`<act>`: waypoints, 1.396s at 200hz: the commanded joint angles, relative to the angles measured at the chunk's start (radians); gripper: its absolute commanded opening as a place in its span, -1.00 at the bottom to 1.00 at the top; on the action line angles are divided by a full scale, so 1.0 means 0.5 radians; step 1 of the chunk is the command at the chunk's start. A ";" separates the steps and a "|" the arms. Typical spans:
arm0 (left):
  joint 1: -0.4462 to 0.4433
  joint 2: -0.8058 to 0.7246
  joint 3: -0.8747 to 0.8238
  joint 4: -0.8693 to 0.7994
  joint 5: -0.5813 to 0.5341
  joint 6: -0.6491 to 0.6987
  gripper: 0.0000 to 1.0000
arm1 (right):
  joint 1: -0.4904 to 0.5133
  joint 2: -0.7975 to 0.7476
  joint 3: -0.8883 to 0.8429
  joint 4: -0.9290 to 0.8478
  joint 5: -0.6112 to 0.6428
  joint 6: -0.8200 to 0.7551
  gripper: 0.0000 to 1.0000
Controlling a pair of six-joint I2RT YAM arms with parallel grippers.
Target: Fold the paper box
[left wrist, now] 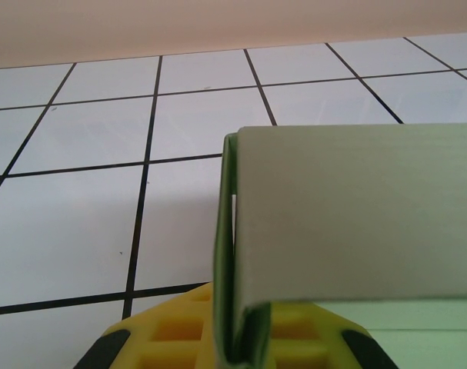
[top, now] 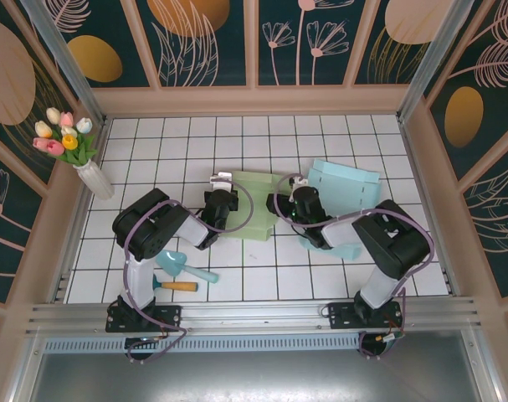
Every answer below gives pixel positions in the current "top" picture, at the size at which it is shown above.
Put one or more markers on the light blue paper box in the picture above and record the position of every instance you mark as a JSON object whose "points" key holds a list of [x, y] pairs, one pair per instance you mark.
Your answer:
{"points": [[341, 184]]}

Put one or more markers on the light green paper box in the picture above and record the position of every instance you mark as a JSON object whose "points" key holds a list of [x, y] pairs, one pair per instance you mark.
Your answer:
{"points": [[263, 218]]}

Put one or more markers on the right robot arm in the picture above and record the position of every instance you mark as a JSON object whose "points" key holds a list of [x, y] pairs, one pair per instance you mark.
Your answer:
{"points": [[396, 247]]}

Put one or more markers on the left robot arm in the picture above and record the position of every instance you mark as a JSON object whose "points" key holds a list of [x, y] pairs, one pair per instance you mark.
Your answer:
{"points": [[153, 234]]}

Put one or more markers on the light blue plastic trowel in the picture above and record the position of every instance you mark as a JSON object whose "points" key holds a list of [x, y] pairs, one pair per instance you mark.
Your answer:
{"points": [[172, 261]]}

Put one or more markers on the white ribbed vase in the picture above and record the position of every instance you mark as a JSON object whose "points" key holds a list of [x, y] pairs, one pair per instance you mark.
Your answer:
{"points": [[95, 182]]}

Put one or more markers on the artificial tulip bouquet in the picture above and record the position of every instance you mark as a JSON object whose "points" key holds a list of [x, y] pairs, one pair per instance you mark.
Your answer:
{"points": [[67, 138]]}

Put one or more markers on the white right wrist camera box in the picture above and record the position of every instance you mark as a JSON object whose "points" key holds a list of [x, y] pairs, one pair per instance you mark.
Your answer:
{"points": [[299, 181]]}

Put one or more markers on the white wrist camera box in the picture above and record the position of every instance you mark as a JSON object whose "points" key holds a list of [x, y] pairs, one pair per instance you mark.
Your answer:
{"points": [[221, 178], [299, 181]]}

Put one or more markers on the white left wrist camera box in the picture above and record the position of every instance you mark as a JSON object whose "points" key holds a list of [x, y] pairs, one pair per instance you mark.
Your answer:
{"points": [[221, 178]]}

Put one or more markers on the long aluminium mounting rail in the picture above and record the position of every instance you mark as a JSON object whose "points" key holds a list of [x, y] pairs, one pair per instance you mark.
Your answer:
{"points": [[253, 312]]}

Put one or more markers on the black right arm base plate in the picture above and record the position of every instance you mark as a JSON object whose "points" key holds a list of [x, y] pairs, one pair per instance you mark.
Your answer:
{"points": [[341, 316]]}

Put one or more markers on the aluminium side rail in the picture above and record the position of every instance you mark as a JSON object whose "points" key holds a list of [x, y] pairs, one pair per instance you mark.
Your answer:
{"points": [[427, 209], [81, 218]]}

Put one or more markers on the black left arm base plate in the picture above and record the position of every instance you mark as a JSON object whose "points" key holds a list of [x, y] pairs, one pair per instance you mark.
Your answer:
{"points": [[170, 316]]}

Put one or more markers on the aluminium corner post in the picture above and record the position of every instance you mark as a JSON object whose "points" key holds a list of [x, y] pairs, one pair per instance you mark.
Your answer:
{"points": [[429, 58], [65, 54]]}

